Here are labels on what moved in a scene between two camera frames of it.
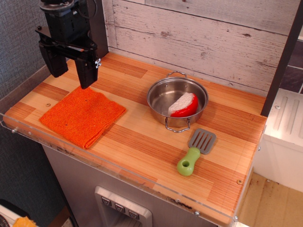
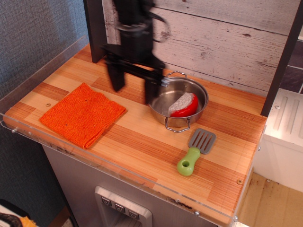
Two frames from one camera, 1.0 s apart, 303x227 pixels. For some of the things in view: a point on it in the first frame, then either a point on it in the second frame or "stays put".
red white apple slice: x=185 y=106 stays put
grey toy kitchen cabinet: x=100 y=197 stays put
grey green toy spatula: x=200 y=141 stays put
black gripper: x=69 y=33 → x=135 y=54
